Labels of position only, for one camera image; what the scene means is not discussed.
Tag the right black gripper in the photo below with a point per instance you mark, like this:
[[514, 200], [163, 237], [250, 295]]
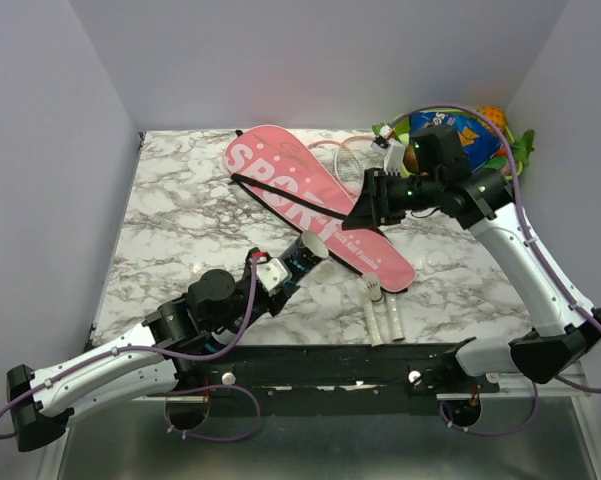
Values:
[[373, 205]]

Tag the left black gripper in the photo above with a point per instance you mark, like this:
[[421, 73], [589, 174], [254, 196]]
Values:
[[271, 305]]

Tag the black shuttlecock tube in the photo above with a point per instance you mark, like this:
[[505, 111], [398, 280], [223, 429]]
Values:
[[210, 301]]

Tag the white shuttlecock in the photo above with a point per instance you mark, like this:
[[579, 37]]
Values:
[[372, 286], [324, 273]]

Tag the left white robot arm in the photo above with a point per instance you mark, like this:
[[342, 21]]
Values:
[[157, 354]]

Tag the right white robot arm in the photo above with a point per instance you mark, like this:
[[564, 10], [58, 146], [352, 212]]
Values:
[[565, 323]]

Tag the pink badminton racket front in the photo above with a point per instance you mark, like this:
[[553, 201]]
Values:
[[351, 159]]

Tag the pink racket cover bag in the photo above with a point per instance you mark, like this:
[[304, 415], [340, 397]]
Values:
[[280, 172]]

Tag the blue chip bag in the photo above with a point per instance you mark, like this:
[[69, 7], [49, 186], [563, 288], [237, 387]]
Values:
[[479, 143]]

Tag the toy pineapple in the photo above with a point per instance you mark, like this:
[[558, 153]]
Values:
[[491, 117]]

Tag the green leafy toy vegetable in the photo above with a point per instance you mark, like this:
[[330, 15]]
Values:
[[522, 146]]

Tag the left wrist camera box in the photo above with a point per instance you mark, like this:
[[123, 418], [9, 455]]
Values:
[[271, 272]]

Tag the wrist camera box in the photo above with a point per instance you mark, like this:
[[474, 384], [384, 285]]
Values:
[[271, 272], [393, 152]]

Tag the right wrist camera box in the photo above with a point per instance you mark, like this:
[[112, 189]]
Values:
[[393, 152]]

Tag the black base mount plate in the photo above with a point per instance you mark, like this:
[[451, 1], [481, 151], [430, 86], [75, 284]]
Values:
[[330, 380]]

